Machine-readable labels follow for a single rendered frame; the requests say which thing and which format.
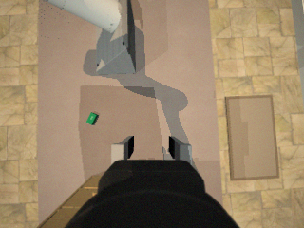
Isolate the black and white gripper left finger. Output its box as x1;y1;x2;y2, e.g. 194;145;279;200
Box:
111;136;134;165

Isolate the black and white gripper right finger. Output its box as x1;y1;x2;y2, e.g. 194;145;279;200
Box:
169;136;192;165

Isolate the wooden drawer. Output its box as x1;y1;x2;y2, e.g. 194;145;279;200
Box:
41;210;78;228
82;176;101;189
62;189;97;209

